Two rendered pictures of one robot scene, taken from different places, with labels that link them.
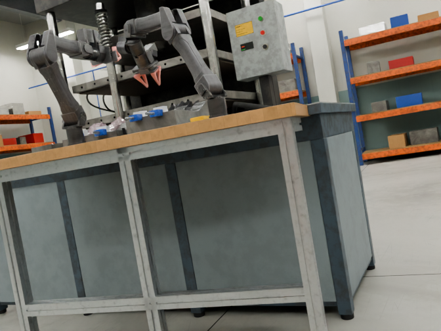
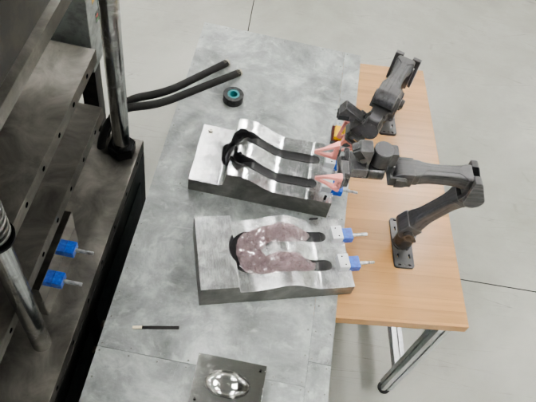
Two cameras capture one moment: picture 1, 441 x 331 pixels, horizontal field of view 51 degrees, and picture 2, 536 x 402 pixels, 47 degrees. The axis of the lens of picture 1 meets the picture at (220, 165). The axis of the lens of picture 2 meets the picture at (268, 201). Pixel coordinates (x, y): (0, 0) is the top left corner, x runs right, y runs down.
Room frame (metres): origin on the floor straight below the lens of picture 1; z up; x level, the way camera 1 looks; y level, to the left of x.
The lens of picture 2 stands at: (2.84, 1.36, 2.58)
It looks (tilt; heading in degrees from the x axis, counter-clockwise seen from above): 55 degrees down; 241
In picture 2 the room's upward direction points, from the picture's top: 14 degrees clockwise
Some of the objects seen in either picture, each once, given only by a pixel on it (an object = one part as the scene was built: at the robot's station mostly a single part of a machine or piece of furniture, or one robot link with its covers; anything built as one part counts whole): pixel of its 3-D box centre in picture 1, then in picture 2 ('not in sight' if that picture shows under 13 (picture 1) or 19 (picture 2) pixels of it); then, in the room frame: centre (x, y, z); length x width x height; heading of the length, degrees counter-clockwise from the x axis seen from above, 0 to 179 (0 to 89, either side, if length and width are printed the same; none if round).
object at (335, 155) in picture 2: (113, 56); (329, 156); (2.14, 0.40, 1.20); 0.09 x 0.07 x 0.07; 161
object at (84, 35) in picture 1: (83, 43); (390, 163); (1.99, 0.49, 1.24); 0.12 x 0.09 x 0.12; 161
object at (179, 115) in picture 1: (179, 119); (265, 163); (2.22, 0.16, 0.87); 0.50 x 0.26 x 0.14; 153
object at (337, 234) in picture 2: (99, 132); (348, 234); (2.02, 0.50, 0.86); 0.13 x 0.05 x 0.05; 171
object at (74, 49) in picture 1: (62, 52); (436, 181); (1.83, 0.54, 1.17); 0.30 x 0.09 x 0.12; 161
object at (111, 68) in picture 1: (117, 102); (21, 297); (3.04, 0.60, 1.10); 0.05 x 0.05 x 1.30
